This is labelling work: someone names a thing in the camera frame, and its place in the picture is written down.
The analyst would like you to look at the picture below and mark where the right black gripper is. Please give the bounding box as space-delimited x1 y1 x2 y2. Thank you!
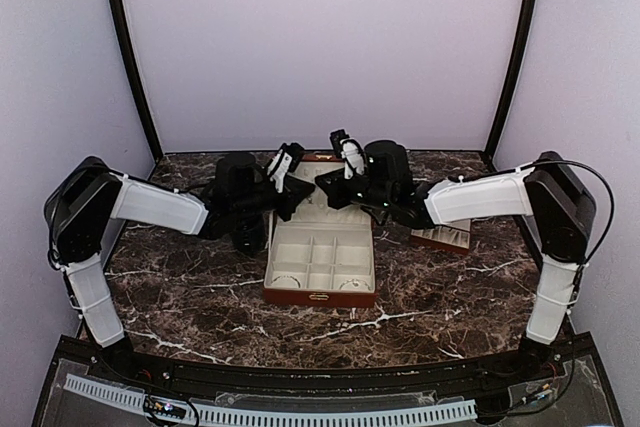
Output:
316 167 394 212

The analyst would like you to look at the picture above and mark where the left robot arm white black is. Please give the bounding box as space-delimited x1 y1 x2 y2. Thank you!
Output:
44 145 315 383

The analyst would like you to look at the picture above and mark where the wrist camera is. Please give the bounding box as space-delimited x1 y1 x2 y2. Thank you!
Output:
266 142 305 194
329 129 367 180

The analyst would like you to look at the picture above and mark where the white slotted cable duct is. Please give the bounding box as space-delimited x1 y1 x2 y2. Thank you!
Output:
63 374 478 426

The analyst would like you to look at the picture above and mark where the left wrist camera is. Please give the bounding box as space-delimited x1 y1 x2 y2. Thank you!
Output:
266 142 305 194

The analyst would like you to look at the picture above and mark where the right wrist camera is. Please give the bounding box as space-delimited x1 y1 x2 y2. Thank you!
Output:
329 129 367 180

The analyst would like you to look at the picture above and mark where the right black frame post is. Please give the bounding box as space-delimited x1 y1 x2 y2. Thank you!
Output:
483 0 536 163

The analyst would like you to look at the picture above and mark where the black frame post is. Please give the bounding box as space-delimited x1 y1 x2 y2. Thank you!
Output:
108 0 164 162
483 0 536 163

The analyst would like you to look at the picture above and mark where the dark green cup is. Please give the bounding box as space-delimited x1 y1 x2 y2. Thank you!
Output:
230 216 266 256

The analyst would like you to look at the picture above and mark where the red wooden jewelry box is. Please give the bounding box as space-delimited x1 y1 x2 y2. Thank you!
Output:
262 150 379 308

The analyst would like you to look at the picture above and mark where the red jewelry tray cream insert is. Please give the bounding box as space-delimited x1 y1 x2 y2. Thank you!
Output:
409 220 471 255

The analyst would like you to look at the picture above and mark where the left black frame post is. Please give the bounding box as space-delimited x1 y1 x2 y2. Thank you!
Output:
108 0 164 162

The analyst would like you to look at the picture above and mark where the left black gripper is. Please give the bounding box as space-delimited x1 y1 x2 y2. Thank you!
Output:
232 177 314 221

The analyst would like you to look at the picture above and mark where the black front table rail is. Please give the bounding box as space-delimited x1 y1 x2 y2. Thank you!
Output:
56 333 595 399

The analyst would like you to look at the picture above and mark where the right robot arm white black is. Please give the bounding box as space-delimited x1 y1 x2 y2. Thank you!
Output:
315 131 600 381

